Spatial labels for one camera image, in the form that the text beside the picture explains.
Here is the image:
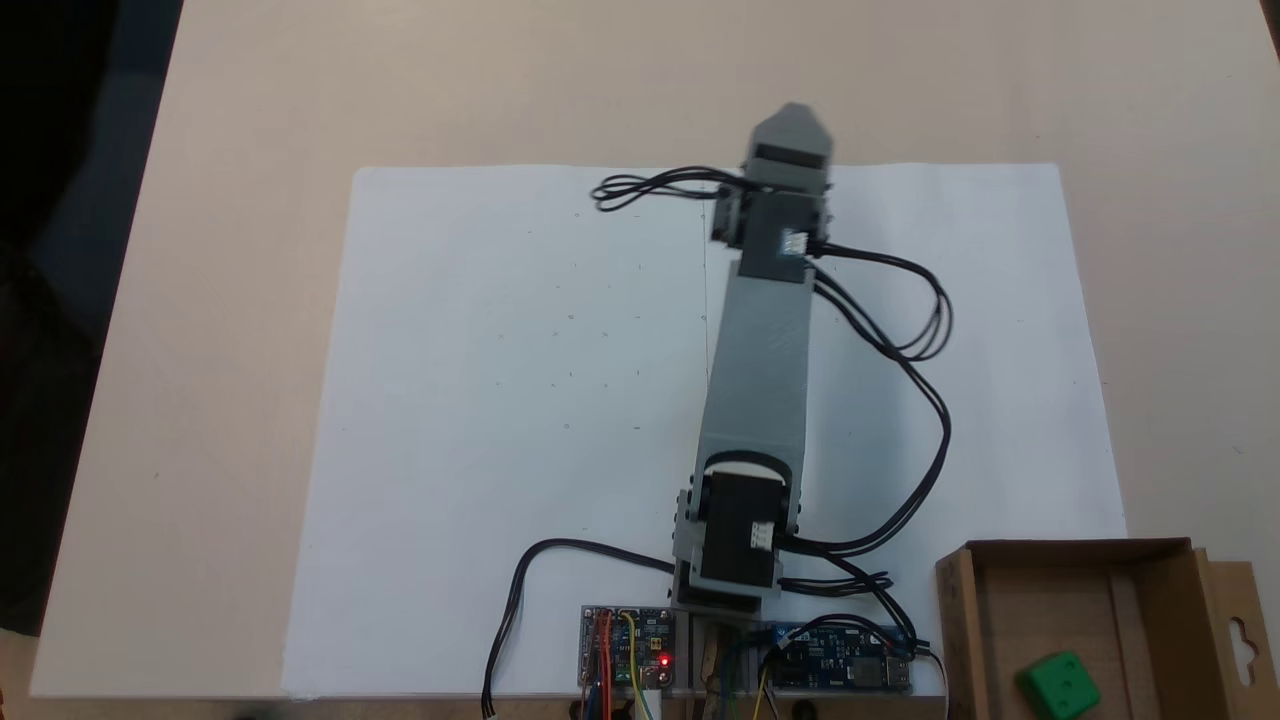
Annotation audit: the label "green die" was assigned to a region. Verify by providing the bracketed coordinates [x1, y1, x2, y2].
[1016, 651, 1103, 720]

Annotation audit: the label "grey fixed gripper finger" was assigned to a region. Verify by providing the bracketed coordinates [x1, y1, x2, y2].
[749, 101, 834, 161]

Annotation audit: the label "black upper arm servo wires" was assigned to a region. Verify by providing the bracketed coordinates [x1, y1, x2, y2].
[775, 350, 952, 601]

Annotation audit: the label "small servo driver board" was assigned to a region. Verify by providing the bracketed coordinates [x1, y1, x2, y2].
[579, 604, 678, 693]

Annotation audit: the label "white paper sheet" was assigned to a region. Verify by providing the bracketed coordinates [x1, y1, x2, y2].
[280, 163, 1130, 701]

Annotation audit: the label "black gripper servo wires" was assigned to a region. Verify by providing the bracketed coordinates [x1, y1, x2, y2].
[591, 167, 747, 214]

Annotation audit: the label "black forearm servo wires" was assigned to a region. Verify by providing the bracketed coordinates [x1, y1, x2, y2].
[812, 243, 954, 363]

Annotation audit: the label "black cable on table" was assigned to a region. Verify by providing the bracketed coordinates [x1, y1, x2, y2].
[481, 538, 684, 718]

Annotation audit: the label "brown cardboard box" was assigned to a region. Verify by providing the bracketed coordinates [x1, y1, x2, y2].
[935, 537, 1267, 720]

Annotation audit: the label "coloured jumper wires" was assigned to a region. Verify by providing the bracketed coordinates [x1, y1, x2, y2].
[583, 610, 641, 720]

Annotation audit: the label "blue power converter board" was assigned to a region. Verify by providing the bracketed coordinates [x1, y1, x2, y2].
[765, 620, 915, 694]

